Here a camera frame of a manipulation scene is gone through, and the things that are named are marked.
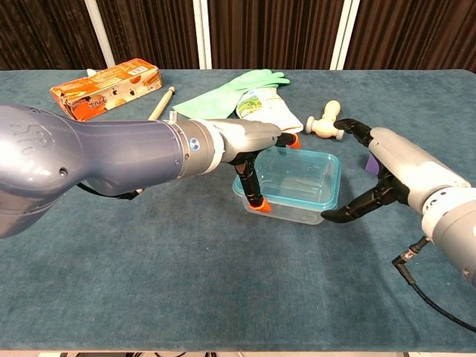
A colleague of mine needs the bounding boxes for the right silver robot hand black fingers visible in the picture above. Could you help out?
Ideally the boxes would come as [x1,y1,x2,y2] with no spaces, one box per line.
[321,118,472,224]

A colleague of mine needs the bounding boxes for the left silver robot hand orange fingertips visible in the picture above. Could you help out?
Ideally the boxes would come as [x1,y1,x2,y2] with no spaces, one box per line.
[215,118,303,213]

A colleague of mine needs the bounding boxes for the blue container lid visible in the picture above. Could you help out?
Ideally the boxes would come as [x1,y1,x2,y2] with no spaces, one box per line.
[233,146,343,215]

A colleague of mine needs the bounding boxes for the clear teal-rimmed plastic container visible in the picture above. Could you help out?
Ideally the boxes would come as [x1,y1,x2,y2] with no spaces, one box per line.
[237,148,340,225]

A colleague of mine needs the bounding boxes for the purple cube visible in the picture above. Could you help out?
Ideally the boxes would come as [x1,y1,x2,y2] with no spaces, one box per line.
[364,151,383,176]

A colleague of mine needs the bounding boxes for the white snack bag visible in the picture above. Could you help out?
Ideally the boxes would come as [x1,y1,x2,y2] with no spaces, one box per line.
[236,86,304,135]

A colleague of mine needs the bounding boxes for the green rubber glove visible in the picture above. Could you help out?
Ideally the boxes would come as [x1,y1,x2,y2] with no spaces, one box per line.
[173,68,291,120]

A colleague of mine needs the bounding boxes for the wooden roller massager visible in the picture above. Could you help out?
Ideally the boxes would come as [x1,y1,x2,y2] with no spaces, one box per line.
[305,100,346,143]

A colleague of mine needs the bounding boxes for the wooden stick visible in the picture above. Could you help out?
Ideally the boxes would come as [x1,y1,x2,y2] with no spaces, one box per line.
[147,86,176,122]

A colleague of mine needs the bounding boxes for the blue table cloth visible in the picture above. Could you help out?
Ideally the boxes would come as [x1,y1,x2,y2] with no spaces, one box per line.
[0,68,476,353]

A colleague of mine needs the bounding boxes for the orange cardboard carton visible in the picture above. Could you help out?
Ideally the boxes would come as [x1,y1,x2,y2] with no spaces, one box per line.
[50,58,164,122]

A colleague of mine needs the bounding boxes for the white partition post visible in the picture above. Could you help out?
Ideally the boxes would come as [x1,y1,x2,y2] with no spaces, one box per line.
[329,0,361,71]
[83,0,117,70]
[192,0,213,70]

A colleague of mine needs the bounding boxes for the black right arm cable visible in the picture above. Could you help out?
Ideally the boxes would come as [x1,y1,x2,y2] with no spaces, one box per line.
[391,236,476,334]

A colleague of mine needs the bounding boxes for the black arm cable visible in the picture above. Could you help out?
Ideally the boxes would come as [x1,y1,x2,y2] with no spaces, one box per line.
[391,236,476,334]
[76,182,144,202]

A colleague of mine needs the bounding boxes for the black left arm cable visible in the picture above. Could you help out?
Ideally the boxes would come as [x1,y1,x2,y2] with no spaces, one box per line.
[76,182,144,202]

